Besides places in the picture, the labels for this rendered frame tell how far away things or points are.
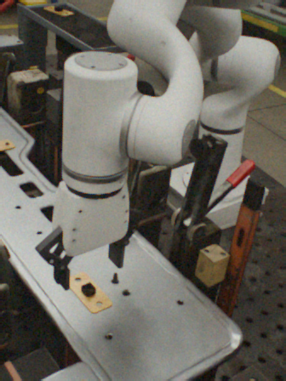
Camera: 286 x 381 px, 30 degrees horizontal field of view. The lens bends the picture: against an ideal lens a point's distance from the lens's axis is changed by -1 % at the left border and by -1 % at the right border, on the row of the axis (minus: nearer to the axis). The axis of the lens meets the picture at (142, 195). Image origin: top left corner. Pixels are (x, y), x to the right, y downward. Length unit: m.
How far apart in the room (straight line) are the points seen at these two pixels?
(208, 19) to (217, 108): 0.34
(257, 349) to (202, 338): 0.43
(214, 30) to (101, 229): 0.54
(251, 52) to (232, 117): 0.17
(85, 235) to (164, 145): 0.18
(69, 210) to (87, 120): 0.13
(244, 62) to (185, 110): 0.71
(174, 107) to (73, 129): 0.12
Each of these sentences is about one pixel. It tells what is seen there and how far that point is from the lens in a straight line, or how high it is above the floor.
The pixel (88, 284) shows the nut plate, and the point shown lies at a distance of 0.83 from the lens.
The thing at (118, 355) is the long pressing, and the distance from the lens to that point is 0.76.
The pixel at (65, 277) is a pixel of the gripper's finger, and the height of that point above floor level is 1.07.
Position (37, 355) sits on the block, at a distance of 0.78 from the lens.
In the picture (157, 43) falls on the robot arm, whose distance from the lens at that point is 0.68.
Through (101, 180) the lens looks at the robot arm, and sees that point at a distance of 0.66.
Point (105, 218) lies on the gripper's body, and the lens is 0.72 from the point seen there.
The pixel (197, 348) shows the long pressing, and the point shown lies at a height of 1.00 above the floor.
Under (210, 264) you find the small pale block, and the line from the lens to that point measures 0.83.
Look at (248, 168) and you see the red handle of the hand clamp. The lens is 0.91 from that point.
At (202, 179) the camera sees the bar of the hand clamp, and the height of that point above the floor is 1.14.
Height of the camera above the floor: 1.59
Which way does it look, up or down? 34 degrees down
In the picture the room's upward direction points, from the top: 7 degrees clockwise
